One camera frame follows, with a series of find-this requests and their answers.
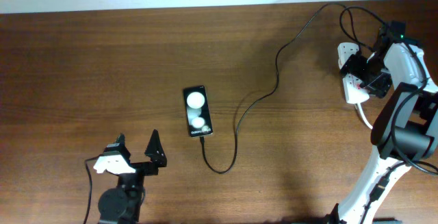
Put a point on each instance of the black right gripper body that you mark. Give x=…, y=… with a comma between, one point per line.
x=369, y=71

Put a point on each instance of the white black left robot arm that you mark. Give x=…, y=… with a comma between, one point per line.
x=122, y=203

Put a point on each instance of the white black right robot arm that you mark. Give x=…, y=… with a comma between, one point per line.
x=405, y=132

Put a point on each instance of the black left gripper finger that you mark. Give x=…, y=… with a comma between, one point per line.
x=120, y=139
x=155, y=151

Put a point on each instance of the black flip smartphone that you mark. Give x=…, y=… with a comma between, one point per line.
x=197, y=111

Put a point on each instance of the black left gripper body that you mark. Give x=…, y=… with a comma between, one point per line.
x=134, y=181

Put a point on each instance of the white power strip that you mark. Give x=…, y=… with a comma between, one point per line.
x=353, y=93

